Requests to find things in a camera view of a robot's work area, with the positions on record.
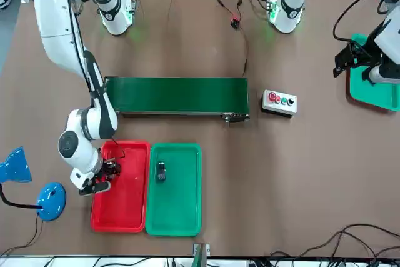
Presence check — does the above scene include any green plastic tray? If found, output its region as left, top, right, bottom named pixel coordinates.
left=346, top=33, right=400, bottom=112
left=145, top=143, right=203, bottom=237

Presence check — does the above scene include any blue desk lamp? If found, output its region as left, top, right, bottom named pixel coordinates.
left=0, top=145, right=67, bottom=222

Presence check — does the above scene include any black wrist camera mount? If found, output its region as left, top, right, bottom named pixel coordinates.
left=78, top=181, right=112, bottom=196

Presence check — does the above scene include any grey push-button control box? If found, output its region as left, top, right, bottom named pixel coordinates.
left=261, top=88, right=298, bottom=118

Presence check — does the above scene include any green conveyor belt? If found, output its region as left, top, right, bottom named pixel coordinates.
left=102, top=76, right=251, bottom=123

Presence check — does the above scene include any black lamp cable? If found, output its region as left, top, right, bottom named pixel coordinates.
left=0, top=215, right=43, bottom=257

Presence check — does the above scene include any red-black conveyor power cable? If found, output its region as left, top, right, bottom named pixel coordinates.
left=237, top=26, right=250, bottom=77

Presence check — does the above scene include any black bench cable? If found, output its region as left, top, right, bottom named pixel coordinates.
left=270, top=223, right=400, bottom=260

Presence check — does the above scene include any red plastic tray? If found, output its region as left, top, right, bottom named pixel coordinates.
left=90, top=140, right=151, bottom=233

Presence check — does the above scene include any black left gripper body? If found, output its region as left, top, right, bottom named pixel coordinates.
left=356, top=34, right=384, bottom=76

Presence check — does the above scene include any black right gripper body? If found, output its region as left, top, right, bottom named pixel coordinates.
left=95, top=162, right=111, bottom=185

